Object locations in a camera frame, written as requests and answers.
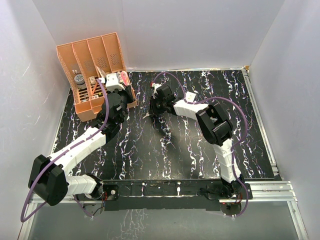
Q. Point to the aluminium frame rail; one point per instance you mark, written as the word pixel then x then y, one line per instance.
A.
pixel 271 214

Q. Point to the small beige box in organizer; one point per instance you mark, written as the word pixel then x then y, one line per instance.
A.
pixel 93 80

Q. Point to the orange plastic file organizer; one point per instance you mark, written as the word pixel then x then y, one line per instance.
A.
pixel 82 57

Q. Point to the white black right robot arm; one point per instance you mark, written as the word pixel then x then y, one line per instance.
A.
pixel 215 126

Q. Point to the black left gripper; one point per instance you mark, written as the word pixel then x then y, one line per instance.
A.
pixel 126 92

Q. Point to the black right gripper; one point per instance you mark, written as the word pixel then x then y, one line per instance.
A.
pixel 153 110

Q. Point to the small white red box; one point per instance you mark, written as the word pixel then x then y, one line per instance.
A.
pixel 190 97

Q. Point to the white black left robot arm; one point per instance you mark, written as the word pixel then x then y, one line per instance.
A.
pixel 50 176

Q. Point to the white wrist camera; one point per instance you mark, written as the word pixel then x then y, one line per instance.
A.
pixel 155 87
pixel 112 82

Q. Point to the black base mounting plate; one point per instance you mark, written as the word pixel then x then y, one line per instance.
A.
pixel 171 194

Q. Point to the white striped card packet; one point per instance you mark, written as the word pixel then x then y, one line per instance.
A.
pixel 101 72

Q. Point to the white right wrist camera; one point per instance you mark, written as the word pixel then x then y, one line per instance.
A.
pixel 155 87

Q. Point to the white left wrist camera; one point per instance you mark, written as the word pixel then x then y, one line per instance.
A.
pixel 112 82

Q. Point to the grey round tin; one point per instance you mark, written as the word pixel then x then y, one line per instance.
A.
pixel 80 81

